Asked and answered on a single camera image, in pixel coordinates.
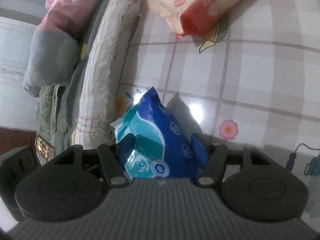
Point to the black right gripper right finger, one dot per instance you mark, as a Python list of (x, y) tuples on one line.
[(212, 160)]

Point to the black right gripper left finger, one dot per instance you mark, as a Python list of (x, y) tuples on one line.
[(113, 159)]

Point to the blue white wet wipes pack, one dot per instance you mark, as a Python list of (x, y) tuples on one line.
[(161, 150)]

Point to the dark grey cloud sheet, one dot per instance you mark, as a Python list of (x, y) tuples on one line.
[(69, 96)]

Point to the green patterned cloth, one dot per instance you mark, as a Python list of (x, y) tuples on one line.
[(46, 126)]

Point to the white rolled fuzzy blanket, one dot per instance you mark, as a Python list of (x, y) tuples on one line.
[(97, 105)]

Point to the red pink tissue pack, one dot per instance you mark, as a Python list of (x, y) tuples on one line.
[(190, 17)]

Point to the grey pink quilt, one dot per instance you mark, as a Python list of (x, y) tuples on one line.
[(55, 48)]

